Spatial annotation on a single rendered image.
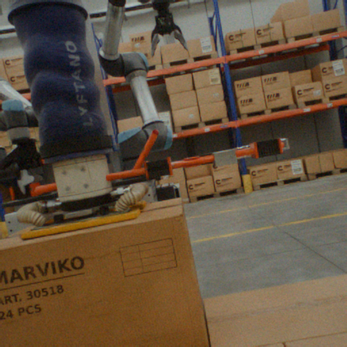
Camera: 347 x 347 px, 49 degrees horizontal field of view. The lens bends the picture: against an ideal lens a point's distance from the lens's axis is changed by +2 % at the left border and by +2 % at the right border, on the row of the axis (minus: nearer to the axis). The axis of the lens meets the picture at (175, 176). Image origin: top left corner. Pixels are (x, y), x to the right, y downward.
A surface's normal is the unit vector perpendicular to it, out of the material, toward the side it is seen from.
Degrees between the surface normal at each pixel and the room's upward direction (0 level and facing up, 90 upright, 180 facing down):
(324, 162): 94
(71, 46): 77
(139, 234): 90
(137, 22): 90
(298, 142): 90
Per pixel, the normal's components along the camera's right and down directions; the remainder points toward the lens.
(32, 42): -0.35, -0.14
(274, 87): 0.00, 0.11
